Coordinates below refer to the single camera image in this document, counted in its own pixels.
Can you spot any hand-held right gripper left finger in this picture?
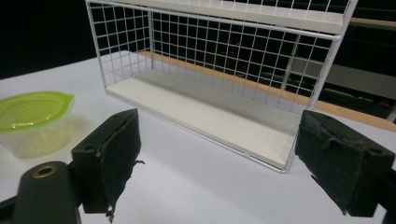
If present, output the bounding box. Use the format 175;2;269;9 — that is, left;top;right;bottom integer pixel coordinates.
70;107;146;224

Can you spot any clear container with green lid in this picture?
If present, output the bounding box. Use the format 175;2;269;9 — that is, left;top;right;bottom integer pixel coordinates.
0;91;76;160

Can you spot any white wire shelf rack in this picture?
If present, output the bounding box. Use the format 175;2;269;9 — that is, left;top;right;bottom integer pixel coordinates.
84;0;360;175

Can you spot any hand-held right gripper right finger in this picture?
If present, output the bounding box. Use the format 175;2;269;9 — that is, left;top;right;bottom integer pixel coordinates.
294;109;396;217

